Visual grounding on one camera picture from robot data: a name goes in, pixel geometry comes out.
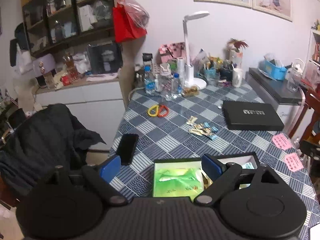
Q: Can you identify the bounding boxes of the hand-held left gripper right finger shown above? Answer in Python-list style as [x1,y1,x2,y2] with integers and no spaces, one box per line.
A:
[194,154,282,207]

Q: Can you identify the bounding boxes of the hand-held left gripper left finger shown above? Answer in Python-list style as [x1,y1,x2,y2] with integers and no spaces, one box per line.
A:
[51,154,128,207]

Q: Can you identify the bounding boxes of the black gift box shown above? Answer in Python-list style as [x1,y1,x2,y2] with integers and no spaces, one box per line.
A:
[152,152,261,198]

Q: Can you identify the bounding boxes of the pile of candy packets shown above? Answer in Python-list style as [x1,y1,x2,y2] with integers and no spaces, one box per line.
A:
[186,116,219,140]

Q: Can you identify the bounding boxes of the black box lid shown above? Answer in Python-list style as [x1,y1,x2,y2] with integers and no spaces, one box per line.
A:
[222,100,285,131]

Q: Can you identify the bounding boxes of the blue checkered desktop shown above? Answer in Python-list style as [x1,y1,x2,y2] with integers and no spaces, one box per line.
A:
[110,79,320,240]

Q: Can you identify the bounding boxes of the black phone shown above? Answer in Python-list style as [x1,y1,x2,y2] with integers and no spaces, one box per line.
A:
[116,133,139,166]

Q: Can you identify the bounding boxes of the green packet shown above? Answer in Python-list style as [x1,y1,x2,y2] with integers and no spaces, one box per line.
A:
[155,167,204,197]

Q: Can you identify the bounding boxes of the yellow and orange scissors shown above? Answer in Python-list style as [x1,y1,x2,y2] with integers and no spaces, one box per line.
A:
[147,97,170,118]

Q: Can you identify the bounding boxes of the black jacket on chair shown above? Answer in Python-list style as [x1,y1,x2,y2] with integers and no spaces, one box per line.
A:
[0,103,107,198]

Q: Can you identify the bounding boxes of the white counter cabinet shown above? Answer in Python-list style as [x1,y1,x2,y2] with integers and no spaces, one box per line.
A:
[32,77,126,153]

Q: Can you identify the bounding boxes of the pink sticky note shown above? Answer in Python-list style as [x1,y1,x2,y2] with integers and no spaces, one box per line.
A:
[285,153,304,173]
[272,134,292,151]

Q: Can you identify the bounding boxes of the clear glass cup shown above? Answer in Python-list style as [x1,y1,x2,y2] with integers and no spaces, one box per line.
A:
[207,72,221,86]

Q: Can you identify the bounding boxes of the small blue-cap water bottle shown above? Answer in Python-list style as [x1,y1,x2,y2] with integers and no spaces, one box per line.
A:
[172,73,183,97]

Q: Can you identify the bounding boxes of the white mug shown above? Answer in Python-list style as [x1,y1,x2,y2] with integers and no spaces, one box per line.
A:
[232,68,244,88]

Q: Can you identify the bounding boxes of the dark pen holder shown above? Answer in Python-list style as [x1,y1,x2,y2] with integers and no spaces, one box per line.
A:
[220,67,233,81]

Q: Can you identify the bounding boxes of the clear cat-ear lid bottle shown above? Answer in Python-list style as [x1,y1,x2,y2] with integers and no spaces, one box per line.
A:
[160,64,173,101]

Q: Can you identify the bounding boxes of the white desk lamp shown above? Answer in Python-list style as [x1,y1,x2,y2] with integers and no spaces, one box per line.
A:
[182,10,210,89]

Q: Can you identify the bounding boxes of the large blue-cap water bottle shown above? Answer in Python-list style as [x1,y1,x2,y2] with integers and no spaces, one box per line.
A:
[144,66,156,96]

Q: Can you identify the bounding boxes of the grey mini fridge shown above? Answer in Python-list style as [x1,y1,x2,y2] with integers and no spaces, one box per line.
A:
[246,67,304,132]

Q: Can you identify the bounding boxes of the stack of clear plastic cups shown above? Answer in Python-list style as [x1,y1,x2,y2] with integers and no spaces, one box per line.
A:
[177,57,186,78]

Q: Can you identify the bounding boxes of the black appliance box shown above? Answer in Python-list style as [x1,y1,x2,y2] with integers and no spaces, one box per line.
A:
[86,42,123,75]

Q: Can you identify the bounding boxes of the red wooden chair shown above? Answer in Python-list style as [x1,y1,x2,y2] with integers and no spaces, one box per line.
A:
[298,85,320,157]

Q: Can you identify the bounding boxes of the cooking oil bottle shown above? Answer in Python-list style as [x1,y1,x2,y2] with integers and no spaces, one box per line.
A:
[63,51,76,78]

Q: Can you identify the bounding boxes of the blue tissue box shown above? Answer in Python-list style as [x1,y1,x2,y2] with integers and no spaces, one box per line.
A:
[258,54,288,81]

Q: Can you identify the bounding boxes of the black-lid tumbler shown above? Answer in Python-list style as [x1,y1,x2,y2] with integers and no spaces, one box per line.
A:
[142,52,154,68]

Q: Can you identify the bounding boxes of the artificial flower vase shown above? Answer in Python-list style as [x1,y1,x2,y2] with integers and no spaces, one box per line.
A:
[227,38,249,68]

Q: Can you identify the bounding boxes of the pink checkered box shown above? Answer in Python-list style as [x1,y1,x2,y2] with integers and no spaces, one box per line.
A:
[159,42,186,64]

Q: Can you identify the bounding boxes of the clear jug with white lid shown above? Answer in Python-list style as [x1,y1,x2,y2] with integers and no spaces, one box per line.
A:
[287,58,304,92]

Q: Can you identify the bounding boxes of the purple air fryer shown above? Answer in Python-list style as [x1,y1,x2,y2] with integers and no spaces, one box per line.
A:
[32,54,56,77]

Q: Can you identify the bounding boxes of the red paper bag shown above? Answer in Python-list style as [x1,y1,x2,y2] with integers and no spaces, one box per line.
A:
[112,0,148,43]

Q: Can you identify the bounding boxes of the white bookshelf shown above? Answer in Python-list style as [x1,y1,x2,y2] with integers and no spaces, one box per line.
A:
[306,20,320,87]

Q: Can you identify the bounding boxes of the black hanging bag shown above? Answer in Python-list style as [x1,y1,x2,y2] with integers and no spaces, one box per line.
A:
[10,22,31,67]

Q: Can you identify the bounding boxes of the clear plastic bag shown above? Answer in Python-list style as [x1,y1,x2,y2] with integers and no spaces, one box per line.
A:
[110,0,150,28]

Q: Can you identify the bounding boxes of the dark glass-door cabinet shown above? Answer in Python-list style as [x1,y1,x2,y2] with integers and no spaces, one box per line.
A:
[21,0,118,57]

